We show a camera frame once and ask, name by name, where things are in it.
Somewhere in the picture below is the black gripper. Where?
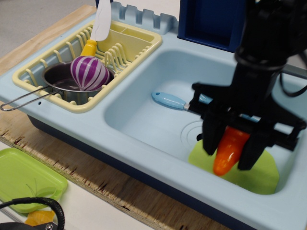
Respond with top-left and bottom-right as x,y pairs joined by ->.
190,64 -> 307,171

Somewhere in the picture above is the orange toy carrot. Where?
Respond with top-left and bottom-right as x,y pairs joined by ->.
213,126 -> 250,176

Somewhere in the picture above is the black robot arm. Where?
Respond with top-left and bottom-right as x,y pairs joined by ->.
190,0 -> 307,170

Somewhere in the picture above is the green plastic plate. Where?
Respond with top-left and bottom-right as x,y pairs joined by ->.
188,141 -> 280,195

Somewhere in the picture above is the blue plastic fork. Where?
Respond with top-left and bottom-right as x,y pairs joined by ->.
199,94 -> 259,123

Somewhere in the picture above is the grey toy faucet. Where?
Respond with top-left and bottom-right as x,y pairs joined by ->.
283,64 -> 307,79

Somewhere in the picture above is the light blue toy sink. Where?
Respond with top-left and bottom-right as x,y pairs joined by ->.
0,1 -> 307,230

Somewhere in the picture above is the dark blue box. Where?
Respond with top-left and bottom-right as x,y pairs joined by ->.
95,0 -> 248,53

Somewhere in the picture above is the purple striped toy onion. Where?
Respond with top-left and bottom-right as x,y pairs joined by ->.
70,56 -> 112,91

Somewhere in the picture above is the yellow dish rack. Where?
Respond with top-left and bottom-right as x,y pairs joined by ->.
12,21 -> 162,113

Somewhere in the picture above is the metal saucepan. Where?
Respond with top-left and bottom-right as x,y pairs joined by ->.
0,63 -> 102,112

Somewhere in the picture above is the yellow object under tray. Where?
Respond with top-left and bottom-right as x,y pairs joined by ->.
24,210 -> 55,227

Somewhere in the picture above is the wooden board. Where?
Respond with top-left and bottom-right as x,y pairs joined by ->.
0,0 -> 224,230

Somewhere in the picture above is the green plastic tray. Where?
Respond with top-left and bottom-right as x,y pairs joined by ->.
0,148 -> 68,202

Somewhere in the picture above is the grey ladle blue handle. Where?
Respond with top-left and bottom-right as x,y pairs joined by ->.
151,92 -> 189,110

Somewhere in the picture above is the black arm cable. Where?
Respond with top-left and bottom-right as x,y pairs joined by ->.
278,71 -> 307,98

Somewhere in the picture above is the white knife yellow handle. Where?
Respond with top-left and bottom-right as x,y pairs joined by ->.
81,0 -> 111,56

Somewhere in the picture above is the black braided cable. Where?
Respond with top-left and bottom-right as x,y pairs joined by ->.
0,197 -> 66,230

